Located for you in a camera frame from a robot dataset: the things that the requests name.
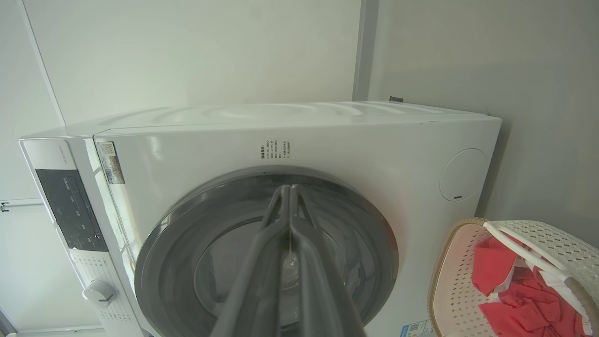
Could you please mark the white front-load washing machine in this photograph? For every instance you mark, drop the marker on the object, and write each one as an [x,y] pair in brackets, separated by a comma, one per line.
[374,154]

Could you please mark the silver rectangular machine sticker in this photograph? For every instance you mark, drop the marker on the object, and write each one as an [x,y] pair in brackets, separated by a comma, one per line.
[111,164]

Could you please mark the red garment with white stripes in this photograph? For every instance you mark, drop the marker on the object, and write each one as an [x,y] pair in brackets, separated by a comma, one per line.
[519,313]

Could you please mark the white perforated laundry basket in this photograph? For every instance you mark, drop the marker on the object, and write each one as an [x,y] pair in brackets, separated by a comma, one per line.
[454,290]

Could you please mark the round white filter cover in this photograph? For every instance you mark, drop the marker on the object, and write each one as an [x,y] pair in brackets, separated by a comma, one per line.
[463,174]

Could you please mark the round black washing machine door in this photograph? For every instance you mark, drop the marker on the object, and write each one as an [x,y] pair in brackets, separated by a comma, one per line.
[187,262]

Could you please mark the white washing machine dial knob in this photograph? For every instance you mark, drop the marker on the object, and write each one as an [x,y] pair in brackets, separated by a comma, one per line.
[99,294]

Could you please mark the black washing machine display panel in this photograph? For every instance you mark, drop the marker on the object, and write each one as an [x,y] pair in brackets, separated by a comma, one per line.
[70,210]

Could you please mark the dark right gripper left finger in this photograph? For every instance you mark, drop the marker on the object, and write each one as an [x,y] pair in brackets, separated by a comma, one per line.
[257,290]

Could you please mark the blue energy label sticker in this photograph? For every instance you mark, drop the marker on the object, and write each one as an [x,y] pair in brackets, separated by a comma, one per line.
[416,329]

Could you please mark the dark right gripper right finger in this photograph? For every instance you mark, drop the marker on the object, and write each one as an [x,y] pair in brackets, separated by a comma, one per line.
[323,295]

